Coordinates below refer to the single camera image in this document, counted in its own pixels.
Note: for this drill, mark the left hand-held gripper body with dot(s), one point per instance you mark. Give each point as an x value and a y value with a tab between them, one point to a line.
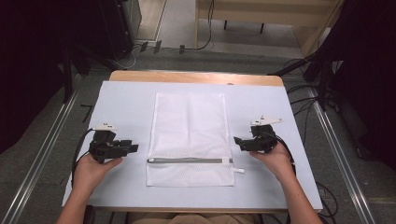
106	146

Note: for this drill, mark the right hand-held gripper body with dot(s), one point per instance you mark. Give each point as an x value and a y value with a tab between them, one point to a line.
264	137

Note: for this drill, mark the person's right hand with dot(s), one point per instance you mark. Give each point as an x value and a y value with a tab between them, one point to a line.
277	161

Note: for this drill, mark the person's left hand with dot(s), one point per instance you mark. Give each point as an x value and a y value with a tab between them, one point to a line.
90	172

